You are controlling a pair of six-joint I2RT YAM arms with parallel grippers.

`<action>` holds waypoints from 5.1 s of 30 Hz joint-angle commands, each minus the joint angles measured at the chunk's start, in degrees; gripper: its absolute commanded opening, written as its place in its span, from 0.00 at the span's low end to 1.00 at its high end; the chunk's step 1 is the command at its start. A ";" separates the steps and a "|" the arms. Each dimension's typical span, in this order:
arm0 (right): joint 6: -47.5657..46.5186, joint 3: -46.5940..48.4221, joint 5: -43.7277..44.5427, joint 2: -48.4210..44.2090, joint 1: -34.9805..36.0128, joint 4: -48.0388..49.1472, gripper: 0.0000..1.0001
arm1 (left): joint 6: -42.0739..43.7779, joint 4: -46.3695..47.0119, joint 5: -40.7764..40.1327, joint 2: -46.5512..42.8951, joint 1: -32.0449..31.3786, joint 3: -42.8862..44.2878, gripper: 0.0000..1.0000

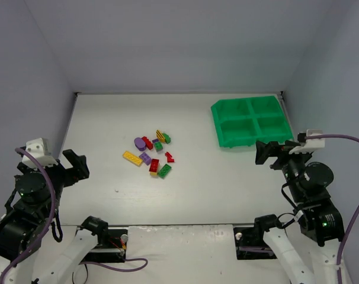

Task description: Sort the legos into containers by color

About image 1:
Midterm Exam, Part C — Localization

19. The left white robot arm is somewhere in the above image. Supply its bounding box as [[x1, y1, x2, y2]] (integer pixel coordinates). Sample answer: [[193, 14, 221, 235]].
[[0, 143, 110, 283]]

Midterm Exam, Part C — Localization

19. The purple flat lego plate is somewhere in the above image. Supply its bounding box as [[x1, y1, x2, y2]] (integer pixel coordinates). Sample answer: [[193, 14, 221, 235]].
[[139, 152, 152, 166]]

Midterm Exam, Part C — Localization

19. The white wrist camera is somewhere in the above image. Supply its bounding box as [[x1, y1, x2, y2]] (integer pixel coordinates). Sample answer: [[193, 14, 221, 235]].
[[25, 138, 58, 167], [289, 129, 325, 154]]

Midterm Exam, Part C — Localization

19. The yellow striped slope lego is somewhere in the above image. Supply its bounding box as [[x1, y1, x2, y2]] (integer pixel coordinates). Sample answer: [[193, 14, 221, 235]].
[[156, 130, 166, 143]]

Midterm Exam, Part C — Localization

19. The red two-by-four lego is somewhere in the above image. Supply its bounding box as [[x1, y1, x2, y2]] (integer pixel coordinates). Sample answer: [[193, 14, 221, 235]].
[[149, 159, 159, 173]]

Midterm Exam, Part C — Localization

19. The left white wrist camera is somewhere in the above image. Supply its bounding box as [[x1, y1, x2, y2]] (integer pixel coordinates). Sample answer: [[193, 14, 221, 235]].
[[25, 138, 58, 167]]

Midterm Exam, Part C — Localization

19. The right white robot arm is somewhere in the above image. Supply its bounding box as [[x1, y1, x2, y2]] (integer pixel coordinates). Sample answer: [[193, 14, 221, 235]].
[[254, 141, 345, 283]]

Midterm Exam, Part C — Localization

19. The green square lego on purple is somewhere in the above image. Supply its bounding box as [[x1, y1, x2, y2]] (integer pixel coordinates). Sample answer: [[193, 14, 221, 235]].
[[152, 138, 163, 152]]

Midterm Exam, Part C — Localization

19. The green four-compartment tray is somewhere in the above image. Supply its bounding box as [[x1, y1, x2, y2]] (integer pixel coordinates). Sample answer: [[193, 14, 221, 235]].
[[211, 96, 293, 148]]

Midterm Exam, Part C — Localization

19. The red long lego brick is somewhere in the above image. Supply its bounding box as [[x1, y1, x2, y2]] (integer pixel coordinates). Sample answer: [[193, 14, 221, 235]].
[[142, 136, 153, 150]]

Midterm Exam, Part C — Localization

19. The yellow flat long lego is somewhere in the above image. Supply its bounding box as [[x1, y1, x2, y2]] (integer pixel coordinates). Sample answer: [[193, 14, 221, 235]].
[[122, 151, 143, 167]]

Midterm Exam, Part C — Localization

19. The green lego by slope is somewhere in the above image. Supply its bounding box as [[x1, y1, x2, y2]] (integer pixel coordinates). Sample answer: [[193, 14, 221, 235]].
[[163, 133, 171, 144]]

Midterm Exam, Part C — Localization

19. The green two-by-four lego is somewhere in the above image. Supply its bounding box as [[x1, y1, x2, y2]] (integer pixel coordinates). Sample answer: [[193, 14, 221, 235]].
[[158, 164, 172, 179]]

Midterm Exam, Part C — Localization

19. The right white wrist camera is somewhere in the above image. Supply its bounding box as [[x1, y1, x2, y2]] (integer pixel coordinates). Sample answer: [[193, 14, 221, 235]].
[[289, 129, 325, 154]]

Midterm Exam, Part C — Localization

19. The small red curved lego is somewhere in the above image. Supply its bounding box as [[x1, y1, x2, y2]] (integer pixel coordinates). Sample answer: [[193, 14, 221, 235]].
[[165, 152, 175, 163]]

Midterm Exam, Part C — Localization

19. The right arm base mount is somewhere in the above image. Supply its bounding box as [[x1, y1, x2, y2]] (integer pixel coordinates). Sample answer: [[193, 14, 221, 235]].
[[233, 227, 277, 260]]

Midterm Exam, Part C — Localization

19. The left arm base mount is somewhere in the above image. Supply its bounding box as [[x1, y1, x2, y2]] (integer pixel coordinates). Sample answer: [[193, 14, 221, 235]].
[[82, 228, 128, 264]]

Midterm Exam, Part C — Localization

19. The purple rounded lego brick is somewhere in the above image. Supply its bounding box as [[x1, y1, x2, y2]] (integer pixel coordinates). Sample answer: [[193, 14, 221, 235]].
[[134, 137, 146, 151]]

